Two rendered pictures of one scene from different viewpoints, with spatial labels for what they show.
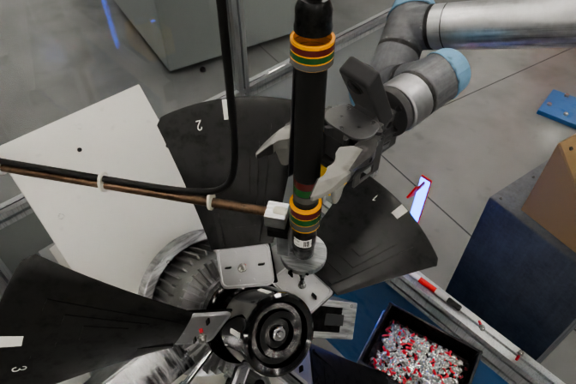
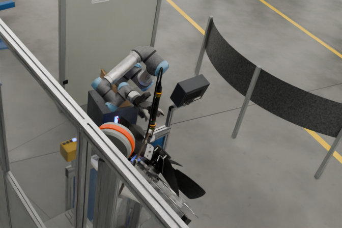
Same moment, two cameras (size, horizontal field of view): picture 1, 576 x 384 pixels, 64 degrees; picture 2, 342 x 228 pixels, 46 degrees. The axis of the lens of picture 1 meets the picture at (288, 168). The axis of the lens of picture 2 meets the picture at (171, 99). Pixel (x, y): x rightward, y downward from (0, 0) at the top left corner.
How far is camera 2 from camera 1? 2.11 m
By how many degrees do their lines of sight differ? 67
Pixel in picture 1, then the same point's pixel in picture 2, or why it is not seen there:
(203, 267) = (139, 167)
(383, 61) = (113, 96)
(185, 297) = (146, 173)
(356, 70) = (147, 94)
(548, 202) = not seen: hidden behind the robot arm
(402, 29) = (107, 87)
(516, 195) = (104, 108)
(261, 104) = (121, 122)
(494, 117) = not seen: outside the picture
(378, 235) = not seen: hidden behind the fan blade
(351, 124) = (147, 104)
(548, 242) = (123, 109)
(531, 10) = (126, 65)
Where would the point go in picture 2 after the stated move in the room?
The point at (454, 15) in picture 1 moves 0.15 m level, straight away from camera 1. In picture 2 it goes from (114, 76) to (93, 67)
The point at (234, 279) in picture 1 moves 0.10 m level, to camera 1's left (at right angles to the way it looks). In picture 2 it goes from (149, 155) to (148, 168)
